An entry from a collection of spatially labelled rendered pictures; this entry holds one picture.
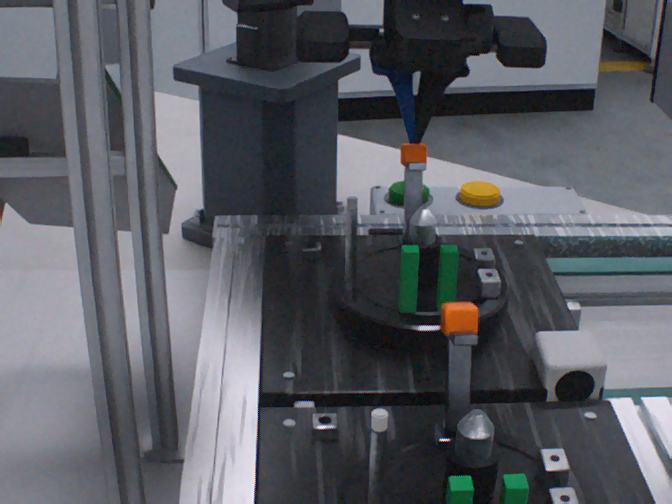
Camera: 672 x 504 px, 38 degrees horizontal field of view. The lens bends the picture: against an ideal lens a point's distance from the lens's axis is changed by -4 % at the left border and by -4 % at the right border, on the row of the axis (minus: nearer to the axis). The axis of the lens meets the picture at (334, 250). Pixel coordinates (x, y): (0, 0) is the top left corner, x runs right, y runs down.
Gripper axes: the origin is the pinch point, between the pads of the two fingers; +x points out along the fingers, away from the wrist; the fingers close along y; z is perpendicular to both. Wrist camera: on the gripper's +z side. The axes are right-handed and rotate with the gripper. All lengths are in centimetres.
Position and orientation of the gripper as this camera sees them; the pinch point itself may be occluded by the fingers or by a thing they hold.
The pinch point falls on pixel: (416, 101)
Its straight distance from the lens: 79.7
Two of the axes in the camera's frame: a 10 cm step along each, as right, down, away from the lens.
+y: 10.0, 0.1, 0.4
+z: 0.3, 4.8, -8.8
